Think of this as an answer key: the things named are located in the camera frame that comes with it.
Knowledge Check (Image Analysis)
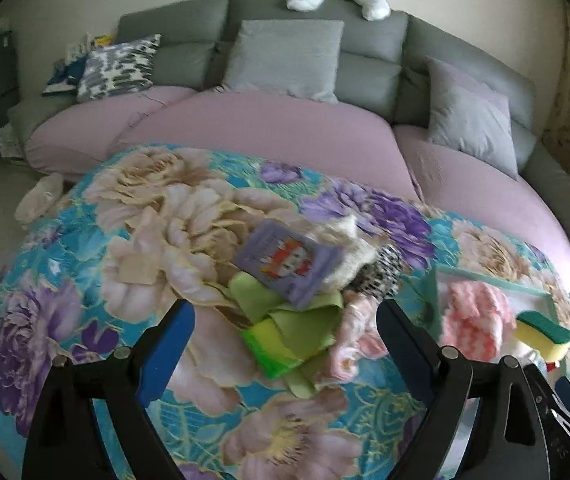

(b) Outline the pink crumpled cloth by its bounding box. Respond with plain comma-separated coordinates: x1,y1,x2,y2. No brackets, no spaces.
327,292,390,386

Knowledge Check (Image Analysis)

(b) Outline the purple sofa seat cover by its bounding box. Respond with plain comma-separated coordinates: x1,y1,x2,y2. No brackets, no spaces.
24,85,570,281

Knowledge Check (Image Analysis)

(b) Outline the cream slipper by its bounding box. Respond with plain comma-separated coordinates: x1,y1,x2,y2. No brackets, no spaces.
15,174,66,223

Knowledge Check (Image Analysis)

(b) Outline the green and yellow sponge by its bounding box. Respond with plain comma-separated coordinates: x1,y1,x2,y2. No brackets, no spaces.
515,310,570,363

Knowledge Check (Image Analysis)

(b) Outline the floral blanket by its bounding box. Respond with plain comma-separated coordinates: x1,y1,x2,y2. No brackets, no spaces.
0,142,570,480

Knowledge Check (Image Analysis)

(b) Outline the purple pillow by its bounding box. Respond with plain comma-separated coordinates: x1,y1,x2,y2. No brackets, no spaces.
425,56,510,116

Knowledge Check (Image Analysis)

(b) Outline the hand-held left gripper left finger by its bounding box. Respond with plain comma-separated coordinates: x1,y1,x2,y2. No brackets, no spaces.
21,300,196,480

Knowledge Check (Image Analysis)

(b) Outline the pink fluffy cloth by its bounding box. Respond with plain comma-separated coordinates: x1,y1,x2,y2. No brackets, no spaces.
442,281,513,361

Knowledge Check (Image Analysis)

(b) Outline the purple cartoon packet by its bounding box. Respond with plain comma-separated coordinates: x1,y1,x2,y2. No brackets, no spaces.
232,219,343,311

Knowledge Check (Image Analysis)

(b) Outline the white lace cloth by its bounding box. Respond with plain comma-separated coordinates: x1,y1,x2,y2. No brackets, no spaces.
310,214,380,291

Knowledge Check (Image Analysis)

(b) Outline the black and white patterned pillow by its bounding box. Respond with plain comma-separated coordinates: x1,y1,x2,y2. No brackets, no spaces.
76,34,162,103

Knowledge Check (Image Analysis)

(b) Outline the leopard print cloth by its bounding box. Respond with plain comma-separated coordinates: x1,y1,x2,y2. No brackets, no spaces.
350,244,403,303

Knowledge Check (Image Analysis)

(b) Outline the white plastic bag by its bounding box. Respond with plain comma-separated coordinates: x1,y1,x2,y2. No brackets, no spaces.
0,127,28,161

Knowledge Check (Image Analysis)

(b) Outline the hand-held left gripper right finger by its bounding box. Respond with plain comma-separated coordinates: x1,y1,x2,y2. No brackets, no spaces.
376,299,552,480

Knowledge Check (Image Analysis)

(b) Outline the grey pillow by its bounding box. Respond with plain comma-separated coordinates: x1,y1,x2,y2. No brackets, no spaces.
426,82,520,181
221,20,346,105

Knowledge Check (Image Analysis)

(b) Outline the teal tray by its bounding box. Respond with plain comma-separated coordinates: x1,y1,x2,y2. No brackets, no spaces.
432,265,570,376

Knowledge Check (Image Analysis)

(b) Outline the stack of books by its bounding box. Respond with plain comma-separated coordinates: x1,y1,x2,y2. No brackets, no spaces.
42,32,116,96

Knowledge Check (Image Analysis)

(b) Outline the light green cloth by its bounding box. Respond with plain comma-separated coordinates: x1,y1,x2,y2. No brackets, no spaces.
228,272,346,396

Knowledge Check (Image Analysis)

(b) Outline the grey sofa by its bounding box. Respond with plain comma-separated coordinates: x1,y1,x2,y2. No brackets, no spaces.
7,0,570,281

